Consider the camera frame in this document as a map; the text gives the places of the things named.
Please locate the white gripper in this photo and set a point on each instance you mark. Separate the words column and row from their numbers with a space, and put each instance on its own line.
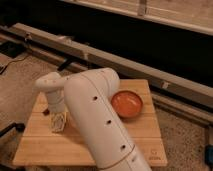
column 56, row 104

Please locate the white sponge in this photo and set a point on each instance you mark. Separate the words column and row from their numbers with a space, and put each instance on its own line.
column 58, row 122

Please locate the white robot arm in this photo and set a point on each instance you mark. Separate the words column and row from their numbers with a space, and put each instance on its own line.
column 86, row 96

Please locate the red chili pepper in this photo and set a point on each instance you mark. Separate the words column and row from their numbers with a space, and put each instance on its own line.
column 46, row 112

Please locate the wooden cutting board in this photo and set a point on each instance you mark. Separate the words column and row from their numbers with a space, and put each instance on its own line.
column 40, row 147

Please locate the orange bowl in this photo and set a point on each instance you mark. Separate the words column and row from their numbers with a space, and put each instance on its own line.
column 127, row 104

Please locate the blue object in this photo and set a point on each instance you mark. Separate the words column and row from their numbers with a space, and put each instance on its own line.
column 209, row 155

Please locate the long metal rail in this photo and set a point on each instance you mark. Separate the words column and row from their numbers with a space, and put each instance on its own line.
column 190, row 90

